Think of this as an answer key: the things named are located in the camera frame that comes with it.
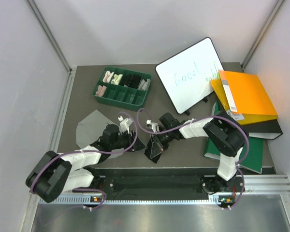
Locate green compartment tray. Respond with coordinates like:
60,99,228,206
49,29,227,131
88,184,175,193
92,66,152,111

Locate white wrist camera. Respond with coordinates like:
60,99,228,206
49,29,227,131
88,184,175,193
146,120,160,134
118,116,133,133

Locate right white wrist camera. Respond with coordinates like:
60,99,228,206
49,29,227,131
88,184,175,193
146,120,160,134

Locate cream rolled socks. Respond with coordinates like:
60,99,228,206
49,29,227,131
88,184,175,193
111,74,123,85

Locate grey rolled socks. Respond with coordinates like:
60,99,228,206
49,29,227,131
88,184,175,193
138,79,150,91

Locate black binder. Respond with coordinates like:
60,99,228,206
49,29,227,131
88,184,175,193
217,101,283,141

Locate aluminium frame rail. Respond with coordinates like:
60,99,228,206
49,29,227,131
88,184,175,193
26,0,73,73

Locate white whiteboard black frame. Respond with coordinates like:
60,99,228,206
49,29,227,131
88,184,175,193
155,37,224,114

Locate pink rolled socks bottom-left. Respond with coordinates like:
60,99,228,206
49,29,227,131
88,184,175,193
95,85,107,97

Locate orange binder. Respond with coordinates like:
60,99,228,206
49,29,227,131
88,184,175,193
210,70,278,125

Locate green binder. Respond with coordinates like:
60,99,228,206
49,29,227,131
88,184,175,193
203,101,264,174

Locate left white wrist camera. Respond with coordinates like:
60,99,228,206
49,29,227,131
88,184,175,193
118,116,133,133

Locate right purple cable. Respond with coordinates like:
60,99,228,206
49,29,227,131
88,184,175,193
136,108,250,210

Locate grey underwear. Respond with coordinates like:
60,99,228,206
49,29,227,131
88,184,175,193
76,110,115,149

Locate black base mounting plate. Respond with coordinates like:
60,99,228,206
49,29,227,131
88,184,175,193
72,175,247,193

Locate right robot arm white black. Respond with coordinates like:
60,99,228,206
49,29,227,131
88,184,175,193
145,111,248,191

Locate pink rolled socks top-left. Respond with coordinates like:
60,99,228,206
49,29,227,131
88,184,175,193
102,71,114,83

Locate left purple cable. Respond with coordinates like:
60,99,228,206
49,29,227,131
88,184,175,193
30,111,138,210

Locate black rolled underwear in tray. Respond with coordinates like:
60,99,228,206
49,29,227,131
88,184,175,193
120,74,141,89

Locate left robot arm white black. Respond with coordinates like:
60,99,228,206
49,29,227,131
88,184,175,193
25,124,146,203

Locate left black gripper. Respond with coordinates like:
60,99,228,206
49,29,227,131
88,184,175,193
110,130,147,152

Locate purple cable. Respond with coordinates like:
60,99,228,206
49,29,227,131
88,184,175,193
30,111,138,210
136,108,250,210

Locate black underwear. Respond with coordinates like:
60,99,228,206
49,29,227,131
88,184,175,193
144,137,164,163
120,74,141,89

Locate white slotted cable duct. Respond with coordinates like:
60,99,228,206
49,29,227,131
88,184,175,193
50,194,231,205

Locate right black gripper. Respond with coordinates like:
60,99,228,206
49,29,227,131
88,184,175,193
151,128,174,158

